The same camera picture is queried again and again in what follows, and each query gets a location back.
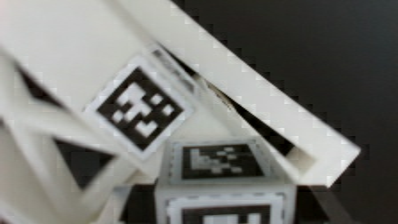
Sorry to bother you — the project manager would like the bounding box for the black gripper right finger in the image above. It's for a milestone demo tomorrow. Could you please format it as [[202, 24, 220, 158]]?
[[295, 185, 362, 224]]

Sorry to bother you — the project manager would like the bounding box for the white chair back frame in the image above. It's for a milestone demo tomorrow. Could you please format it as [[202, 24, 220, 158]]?
[[0, 0, 359, 224]]

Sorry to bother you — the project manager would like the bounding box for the white marker cube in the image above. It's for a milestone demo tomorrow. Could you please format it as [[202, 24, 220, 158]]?
[[154, 137, 297, 224]]

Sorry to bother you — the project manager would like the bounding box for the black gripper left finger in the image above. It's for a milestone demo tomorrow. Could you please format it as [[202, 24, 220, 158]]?
[[105, 184, 156, 224]]

